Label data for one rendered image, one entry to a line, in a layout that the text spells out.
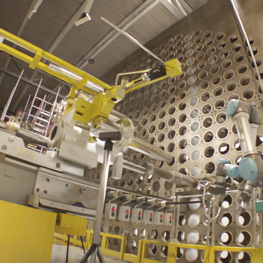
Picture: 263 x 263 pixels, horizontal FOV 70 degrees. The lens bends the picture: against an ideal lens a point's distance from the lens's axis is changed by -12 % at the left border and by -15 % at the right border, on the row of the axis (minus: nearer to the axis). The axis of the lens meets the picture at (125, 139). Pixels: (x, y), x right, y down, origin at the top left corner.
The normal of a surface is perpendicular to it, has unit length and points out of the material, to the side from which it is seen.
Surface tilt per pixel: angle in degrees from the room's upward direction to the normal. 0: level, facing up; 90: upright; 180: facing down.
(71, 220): 90
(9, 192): 90
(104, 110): 134
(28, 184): 90
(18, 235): 90
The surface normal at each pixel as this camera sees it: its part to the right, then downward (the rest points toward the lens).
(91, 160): 0.65, -0.24
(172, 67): -0.65, -0.36
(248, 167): -0.98, -0.05
